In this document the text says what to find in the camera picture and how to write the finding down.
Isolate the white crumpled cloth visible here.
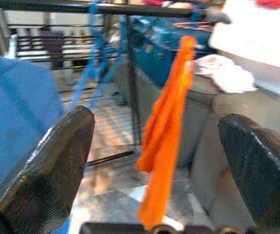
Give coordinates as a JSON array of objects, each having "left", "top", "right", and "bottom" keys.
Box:
[{"left": 193, "top": 54, "right": 257, "bottom": 94}]

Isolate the orange shirt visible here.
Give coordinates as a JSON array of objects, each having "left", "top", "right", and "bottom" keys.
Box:
[{"left": 134, "top": 36, "right": 197, "bottom": 230}]

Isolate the blue t-shirt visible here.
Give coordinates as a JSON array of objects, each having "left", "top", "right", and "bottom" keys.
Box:
[{"left": 0, "top": 52, "right": 64, "bottom": 204}]

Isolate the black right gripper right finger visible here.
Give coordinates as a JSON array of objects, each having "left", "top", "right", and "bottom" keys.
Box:
[{"left": 218, "top": 113, "right": 280, "bottom": 229}]

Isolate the green leather sofa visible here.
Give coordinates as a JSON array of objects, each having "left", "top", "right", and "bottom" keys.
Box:
[{"left": 114, "top": 70, "right": 280, "bottom": 226}]

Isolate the black metal drying rack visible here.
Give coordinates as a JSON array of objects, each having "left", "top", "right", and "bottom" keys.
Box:
[{"left": 0, "top": 0, "right": 231, "bottom": 169}]

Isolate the white appliance box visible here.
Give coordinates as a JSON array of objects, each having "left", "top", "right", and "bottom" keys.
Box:
[{"left": 208, "top": 0, "right": 280, "bottom": 96}]

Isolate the pink plastic clothes hanger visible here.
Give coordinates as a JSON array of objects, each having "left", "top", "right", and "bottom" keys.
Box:
[{"left": 173, "top": 20, "right": 214, "bottom": 32}]

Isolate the grey slipper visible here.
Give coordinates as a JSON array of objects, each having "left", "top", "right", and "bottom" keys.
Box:
[{"left": 111, "top": 90, "right": 126, "bottom": 106}]

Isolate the red cushion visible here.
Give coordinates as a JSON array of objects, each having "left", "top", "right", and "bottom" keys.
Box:
[{"left": 255, "top": 0, "right": 280, "bottom": 10}]

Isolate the blue hard-shell suitcase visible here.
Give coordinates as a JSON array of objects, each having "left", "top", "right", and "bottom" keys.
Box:
[{"left": 130, "top": 14, "right": 220, "bottom": 86}]

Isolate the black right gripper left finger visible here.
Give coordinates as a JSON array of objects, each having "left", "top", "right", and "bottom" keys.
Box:
[{"left": 0, "top": 105, "right": 96, "bottom": 234}]

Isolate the blue plastic clothes hanger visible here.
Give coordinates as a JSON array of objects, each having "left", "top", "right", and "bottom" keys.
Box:
[
  {"left": 69, "top": 0, "right": 121, "bottom": 112},
  {"left": 190, "top": 3, "right": 202, "bottom": 25}
]

